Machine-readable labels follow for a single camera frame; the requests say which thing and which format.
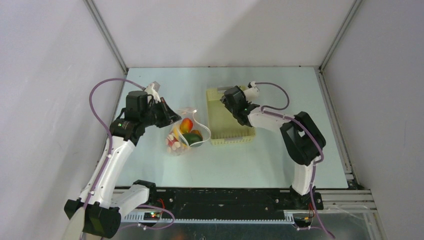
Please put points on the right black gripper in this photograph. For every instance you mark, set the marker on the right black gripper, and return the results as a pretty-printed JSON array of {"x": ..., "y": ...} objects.
[{"x": 231, "y": 108}]

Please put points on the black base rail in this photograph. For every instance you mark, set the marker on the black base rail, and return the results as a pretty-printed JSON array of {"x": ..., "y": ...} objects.
[{"x": 227, "y": 203}]

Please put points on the white perforated cable tray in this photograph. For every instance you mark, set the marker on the white perforated cable tray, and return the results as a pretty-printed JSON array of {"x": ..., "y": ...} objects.
[{"x": 138, "y": 217}]

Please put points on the small circuit board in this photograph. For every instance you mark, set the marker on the small circuit board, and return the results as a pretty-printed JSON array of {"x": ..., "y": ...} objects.
[{"x": 152, "y": 216}]

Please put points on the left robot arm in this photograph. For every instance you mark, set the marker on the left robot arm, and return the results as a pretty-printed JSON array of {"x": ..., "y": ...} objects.
[{"x": 94, "y": 211}]

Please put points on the red mango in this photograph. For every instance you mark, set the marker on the red mango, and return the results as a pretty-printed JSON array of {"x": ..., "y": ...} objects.
[{"x": 186, "y": 125}]

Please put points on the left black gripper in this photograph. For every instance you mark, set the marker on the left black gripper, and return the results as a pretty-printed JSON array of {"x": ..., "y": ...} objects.
[{"x": 169, "y": 116}]

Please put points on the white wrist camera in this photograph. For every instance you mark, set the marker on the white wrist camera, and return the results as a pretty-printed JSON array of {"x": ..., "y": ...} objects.
[
  {"x": 252, "y": 91},
  {"x": 152, "y": 91}
]

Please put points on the green avocado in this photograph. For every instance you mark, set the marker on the green avocado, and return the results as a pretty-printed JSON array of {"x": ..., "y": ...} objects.
[{"x": 193, "y": 139}]

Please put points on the yellow plastic basket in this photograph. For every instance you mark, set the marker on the yellow plastic basket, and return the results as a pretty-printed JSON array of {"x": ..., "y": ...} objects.
[{"x": 224, "y": 128}]

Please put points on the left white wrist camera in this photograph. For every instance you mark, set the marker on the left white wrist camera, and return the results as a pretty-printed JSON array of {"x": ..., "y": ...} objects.
[{"x": 152, "y": 91}]

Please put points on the yellow banana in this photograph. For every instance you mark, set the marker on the yellow banana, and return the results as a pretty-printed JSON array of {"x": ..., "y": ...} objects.
[{"x": 174, "y": 133}]

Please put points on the clear dotted zip bag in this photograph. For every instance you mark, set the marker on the clear dotted zip bag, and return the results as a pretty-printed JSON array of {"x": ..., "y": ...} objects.
[{"x": 189, "y": 112}]

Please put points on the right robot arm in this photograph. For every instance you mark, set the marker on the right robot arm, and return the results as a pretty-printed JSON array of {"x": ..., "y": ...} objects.
[{"x": 303, "y": 140}]

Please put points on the red pomegranate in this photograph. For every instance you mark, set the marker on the red pomegranate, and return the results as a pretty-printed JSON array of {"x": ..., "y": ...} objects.
[{"x": 173, "y": 143}]

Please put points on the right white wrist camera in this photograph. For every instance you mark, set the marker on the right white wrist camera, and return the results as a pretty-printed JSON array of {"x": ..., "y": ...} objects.
[{"x": 252, "y": 91}]

